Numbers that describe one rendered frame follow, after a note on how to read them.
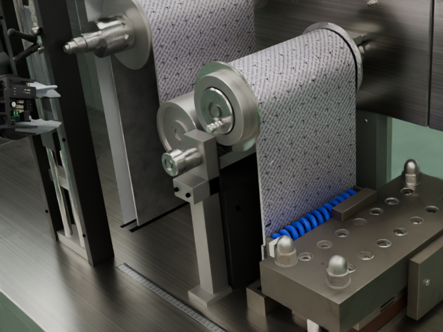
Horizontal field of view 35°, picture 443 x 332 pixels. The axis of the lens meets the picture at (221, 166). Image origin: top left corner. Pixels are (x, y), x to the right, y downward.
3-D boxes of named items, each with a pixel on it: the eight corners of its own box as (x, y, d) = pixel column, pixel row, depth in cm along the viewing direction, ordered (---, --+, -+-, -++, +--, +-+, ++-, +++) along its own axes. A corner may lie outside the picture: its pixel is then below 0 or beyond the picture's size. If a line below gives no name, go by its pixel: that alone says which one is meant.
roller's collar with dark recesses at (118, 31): (88, 55, 124) (82, 18, 121) (117, 45, 127) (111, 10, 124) (109, 60, 120) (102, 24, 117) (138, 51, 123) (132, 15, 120)
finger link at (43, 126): (78, 138, 112) (31, 128, 104) (53, 140, 115) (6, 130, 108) (80, 119, 112) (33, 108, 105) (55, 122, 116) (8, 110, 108)
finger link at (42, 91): (79, 95, 112) (33, 101, 105) (54, 98, 116) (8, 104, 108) (76, 76, 112) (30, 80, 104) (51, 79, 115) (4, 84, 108)
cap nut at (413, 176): (396, 182, 129) (397, 159, 127) (408, 174, 131) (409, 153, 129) (413, 188, 127) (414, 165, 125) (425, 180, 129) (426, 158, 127)
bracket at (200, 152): (186, 298, 126) (164, 141, 112) (213, 281, 129) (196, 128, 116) (205, 309, 122) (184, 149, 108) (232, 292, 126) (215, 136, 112)
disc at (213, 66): (199, 138, 119) (189, 54, 112) (201, 138, 119) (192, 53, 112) (262, 163, 108) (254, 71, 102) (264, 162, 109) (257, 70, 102)
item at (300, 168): (263, 244, 117) (255, 142, 109) (353, 189, 130) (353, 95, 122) (265, 244, 117) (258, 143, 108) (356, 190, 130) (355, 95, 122)
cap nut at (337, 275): (320, 282, 104) (319, 257, 102) (336, 271, 107) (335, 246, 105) (339, 292, 102) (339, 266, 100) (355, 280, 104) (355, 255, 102)
